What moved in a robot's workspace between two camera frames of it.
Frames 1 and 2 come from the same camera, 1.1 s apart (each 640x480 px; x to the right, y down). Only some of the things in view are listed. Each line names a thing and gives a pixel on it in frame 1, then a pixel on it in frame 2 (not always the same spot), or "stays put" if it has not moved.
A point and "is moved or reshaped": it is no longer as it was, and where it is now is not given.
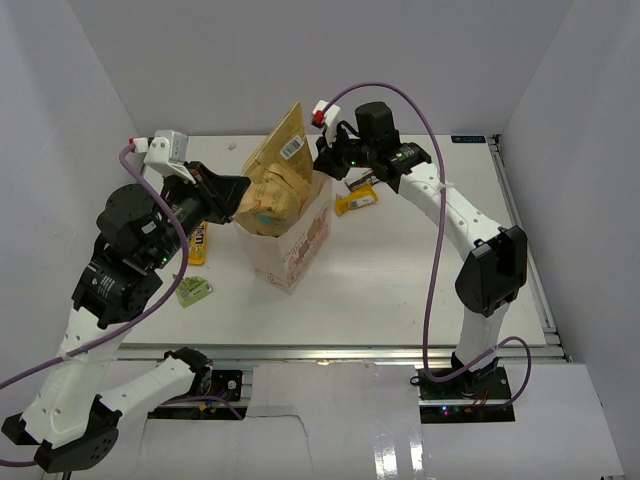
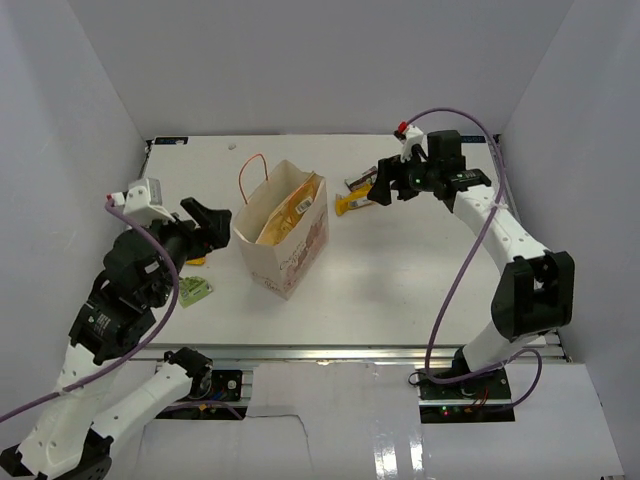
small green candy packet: (192, 289) stays put
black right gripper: (327, 161) to (393, 169)
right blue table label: (469, 139) stays put
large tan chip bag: (281, 175) is moved or reshaped
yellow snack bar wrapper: (361, 196) stays put
